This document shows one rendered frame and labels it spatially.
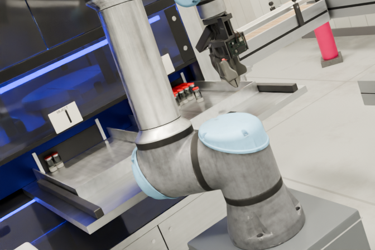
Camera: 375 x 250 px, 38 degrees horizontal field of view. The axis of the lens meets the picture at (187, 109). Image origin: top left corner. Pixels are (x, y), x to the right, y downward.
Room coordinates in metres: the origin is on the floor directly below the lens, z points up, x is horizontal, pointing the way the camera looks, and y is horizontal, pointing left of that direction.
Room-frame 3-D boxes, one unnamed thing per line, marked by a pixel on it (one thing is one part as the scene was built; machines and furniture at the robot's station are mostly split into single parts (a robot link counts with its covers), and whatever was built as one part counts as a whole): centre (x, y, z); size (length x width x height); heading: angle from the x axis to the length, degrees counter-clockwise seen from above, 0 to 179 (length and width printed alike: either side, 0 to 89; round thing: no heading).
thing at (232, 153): (0.93, -0.05, 0.96); 0.13 x 0.12 x 0.14; 65
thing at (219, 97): (1.57, -0.01, 0.90); 0.34 x 0.26 x 0.04; 29
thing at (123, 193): (1.42, 0.10, 0.87); 0.70 x 0.48 x 0.02; 119
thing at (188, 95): (1.65, 0.03, 0.90); 0.18 x 0.02 x 0.05; 119
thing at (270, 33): (2.06, -0.36, 0.92); 0.69 x 0.15 x 0.16; 119
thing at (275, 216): (0.93, -0.06, 0.84); 0.15 x 0.15 x 0.10
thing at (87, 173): (1.40, 0.28, 0.90); 0.34 x 0.26 x 0.04; 29
